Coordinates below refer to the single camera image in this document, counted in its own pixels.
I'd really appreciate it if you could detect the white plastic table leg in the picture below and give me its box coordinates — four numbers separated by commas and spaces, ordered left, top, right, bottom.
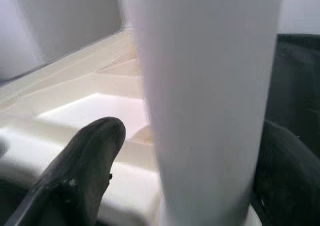
125, 0, 285, 226

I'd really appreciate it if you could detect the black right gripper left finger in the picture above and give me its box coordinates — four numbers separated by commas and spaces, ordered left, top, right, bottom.
4, 117, 127, 226

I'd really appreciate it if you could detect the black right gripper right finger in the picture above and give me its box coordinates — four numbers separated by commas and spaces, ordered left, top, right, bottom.
249, 119, 320, 226

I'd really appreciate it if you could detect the white plastic table top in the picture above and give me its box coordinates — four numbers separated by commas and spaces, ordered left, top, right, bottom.
0, 31, 165, 226

